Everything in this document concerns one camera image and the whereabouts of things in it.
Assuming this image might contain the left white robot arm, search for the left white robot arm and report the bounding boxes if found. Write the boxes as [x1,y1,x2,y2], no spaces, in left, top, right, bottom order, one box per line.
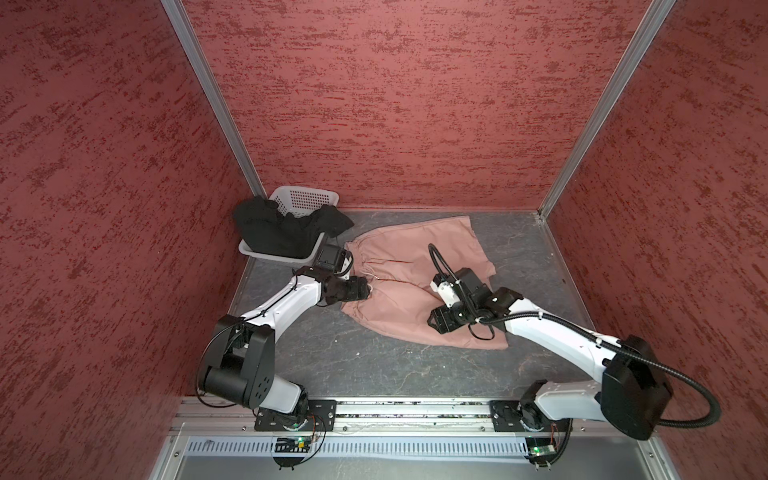
[195,267,371,424]

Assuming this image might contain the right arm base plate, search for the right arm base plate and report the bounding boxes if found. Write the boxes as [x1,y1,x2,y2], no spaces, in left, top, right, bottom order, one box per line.
[488,400,571,433]

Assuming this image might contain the left circuit board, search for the left circuit board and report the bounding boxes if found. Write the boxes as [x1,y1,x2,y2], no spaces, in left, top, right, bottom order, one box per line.
[274,437,313,456]

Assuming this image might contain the circuit board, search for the circuit board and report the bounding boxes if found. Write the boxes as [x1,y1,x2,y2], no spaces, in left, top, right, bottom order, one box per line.
[274,437,313,456]
[525,437,557,464]

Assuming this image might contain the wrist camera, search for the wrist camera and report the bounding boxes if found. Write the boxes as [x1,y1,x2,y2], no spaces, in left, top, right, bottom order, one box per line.
[314,244,354,277]
[430,274,460,308]

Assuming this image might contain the black shorts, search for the black shorts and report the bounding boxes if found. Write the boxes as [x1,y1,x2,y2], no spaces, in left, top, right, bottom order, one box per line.
[232,197,354,258]

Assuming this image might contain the pink shorts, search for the pink shorts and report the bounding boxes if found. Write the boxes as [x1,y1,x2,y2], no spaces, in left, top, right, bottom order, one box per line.
[341,216,508,350]

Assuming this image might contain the aluminium corner post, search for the aluminium corner post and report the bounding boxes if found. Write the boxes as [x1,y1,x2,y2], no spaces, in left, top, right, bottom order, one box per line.
[538,0,676,223]
[161,0,267,197]

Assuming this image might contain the white slotted cable duct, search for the white slotted cable duct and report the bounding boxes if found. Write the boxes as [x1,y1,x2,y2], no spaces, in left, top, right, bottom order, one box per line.
[185,436,527,459]

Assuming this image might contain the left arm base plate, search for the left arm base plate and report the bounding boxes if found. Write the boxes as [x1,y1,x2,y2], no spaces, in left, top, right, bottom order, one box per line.
[254,399,338,433]

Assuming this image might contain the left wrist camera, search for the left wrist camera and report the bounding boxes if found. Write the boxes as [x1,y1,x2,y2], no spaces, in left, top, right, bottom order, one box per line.
[314,244,354,277]

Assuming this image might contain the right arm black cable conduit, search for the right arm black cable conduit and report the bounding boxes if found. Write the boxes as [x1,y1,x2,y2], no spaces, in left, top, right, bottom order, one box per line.
[427,242,722,429]

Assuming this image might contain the right aluminium corner post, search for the right aluminium corner post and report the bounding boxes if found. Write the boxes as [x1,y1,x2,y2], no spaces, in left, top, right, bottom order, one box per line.
[538,0,676,223]

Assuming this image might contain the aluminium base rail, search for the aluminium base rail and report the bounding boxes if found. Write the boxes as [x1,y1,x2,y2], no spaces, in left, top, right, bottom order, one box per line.
[173,395,655,436]

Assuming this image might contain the right circuit board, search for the right circuit board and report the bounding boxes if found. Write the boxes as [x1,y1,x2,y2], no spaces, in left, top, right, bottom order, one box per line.
[525,437,557,464]

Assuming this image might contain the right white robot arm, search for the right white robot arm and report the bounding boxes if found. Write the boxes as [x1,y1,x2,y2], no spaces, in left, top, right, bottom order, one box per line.
[427,268,673,440]

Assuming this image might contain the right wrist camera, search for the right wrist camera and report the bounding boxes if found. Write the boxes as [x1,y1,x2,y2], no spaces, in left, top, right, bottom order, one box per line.
[430,274,460,308]

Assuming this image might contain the left aluminium corner post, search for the left aluminium corner post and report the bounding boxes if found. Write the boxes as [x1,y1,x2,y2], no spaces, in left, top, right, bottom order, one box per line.
[161,0,267,197]

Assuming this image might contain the white plastic laundry basket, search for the white plastic laundry basket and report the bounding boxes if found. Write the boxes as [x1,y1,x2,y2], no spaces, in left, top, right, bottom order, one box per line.
[238,186,339,267]

